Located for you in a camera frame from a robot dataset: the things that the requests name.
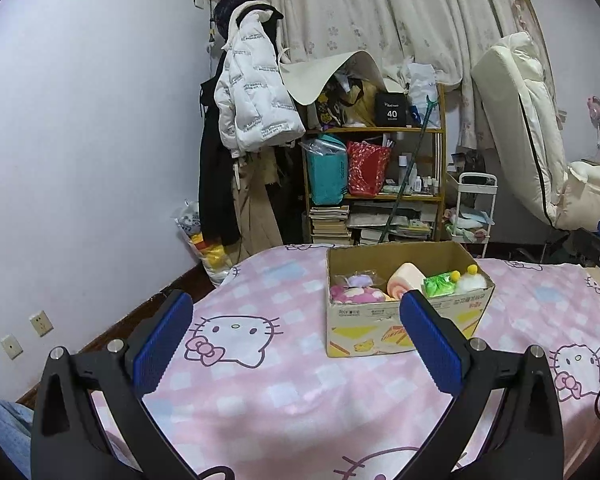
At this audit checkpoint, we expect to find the teal bag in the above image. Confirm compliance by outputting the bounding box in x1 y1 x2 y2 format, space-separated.
301 134 348 206

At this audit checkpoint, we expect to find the white rolling cart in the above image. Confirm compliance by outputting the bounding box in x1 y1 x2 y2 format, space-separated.
444 171 498 258

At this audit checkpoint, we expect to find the floral curtain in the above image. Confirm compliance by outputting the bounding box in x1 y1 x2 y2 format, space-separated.
268 0 555 148

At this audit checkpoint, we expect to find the beige trench coat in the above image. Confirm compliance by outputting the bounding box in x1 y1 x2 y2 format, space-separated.
228 148 283 263

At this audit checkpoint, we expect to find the green pole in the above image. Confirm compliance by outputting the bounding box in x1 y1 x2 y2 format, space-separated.
378 99 440 244

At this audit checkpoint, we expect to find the pink swiss roll plush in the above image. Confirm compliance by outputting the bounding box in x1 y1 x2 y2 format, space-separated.
387 262 426 300

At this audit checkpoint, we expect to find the pink bear plush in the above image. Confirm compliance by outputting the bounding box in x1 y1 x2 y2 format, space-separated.
329 285 390 304

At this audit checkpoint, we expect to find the stack of books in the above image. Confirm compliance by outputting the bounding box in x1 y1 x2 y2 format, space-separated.
309 205 353 246

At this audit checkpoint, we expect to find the clear plastic bag purple item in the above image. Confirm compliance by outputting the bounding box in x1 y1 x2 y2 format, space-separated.
330 270 386 288

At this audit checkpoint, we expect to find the red gift bag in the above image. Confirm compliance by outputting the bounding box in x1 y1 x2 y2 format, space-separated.
347 141 391 197

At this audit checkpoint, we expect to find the white puffer jacket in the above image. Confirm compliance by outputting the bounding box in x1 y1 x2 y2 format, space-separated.
214 0 306 158

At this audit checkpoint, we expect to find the wooden bookshelf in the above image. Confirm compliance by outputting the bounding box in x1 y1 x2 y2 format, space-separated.
302 90 446 245

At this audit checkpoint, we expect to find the cream hat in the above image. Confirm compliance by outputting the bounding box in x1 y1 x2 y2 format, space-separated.
278 50 404 105

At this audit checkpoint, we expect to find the yellow plush in bag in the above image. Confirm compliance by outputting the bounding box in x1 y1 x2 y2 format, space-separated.
174 200 232 286

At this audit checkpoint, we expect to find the white fluffy plush keychain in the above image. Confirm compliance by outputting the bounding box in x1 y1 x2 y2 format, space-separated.
450 264 488 295

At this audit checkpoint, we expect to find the wall socket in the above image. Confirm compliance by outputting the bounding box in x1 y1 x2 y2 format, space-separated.
0 335 23 360
29 310 54 337

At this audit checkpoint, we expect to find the black box with 40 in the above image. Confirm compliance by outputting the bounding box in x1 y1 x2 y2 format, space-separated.
374 92 408 127

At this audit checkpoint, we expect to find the green tissue pack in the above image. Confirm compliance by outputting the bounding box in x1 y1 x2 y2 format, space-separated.
422 271 460 299

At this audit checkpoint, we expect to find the black hanging coat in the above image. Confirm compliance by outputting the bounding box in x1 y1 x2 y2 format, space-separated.
198 0 285 248

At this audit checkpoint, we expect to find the pink hello kitty blanket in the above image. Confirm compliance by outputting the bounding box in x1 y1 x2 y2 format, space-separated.
89 242 600 480

